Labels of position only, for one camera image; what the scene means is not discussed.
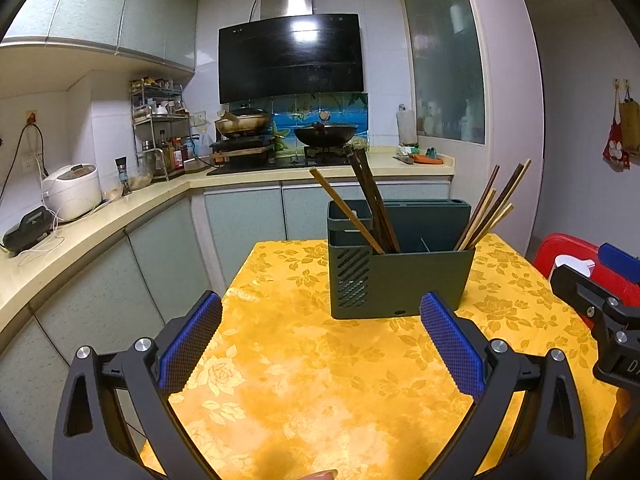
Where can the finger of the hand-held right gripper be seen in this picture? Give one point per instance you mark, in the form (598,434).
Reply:
(622,262)
(595,300)

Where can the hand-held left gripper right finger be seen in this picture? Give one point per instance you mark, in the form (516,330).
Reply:
(452,345)

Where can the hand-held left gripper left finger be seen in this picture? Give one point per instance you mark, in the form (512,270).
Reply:
(192,345)

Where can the dark green utensil holder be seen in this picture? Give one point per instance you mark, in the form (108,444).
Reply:
(415,285)

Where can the pale wooden chopstick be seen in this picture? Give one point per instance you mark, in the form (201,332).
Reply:
(499,220)

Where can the light wooden chopstick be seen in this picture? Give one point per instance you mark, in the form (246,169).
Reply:
(481,212)

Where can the dark brown chopstick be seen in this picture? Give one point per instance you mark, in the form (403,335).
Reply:
(505,191)
(376,185)
(480,200)

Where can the person's right hand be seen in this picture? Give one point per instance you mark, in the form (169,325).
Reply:
(620,415)

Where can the person's left hand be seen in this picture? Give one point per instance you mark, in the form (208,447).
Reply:
(317,476)

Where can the red plastic stool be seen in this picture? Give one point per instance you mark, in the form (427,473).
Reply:
(560,245)

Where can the red printed hanging bag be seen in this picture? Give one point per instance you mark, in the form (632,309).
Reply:
(616,147)

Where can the yellow floral tablecloth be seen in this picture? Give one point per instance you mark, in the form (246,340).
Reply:
(310,385)

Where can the brown hanging bag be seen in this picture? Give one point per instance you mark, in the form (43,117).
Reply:
(631,125)

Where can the beige kitchen countertop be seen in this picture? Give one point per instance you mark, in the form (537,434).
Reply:
(150,195)

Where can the clear bowl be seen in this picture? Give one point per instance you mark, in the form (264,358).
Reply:
(141,180)

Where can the black pepper grinder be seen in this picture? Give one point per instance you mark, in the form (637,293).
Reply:
(123,177)

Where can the orange dish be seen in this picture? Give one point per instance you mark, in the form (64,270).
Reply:
(429,158)

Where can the glass jar with metal lid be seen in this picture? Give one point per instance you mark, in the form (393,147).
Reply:
(150,160)

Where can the white rice cooker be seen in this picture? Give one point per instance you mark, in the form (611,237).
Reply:
(72,192)

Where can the wooden board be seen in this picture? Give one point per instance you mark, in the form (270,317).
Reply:
(240,156)

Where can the black gas stove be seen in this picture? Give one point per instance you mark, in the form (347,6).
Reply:
(280,164)

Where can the black sandwich maker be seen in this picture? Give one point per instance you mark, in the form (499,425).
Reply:
(27,230)

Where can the clear plastic jug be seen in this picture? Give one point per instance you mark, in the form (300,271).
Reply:
(201,144)

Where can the black portable cooktop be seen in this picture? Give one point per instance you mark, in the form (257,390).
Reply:
(240,142)

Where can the golden frying pan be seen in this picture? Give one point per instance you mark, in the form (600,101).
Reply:
(245,122)

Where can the metal spice rack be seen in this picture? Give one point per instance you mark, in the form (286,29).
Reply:
(160,110)

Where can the black wok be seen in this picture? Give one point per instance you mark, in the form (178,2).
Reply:
(325,135)

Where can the blue seascape tile mural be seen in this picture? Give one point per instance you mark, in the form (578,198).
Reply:
(345,107)

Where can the frosted glass window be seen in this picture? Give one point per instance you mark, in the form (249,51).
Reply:
(440,60)

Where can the black range hood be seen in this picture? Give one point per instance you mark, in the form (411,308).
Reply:
(290,60)

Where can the pale green wall cabinets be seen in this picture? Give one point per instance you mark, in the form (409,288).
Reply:
(100,5)

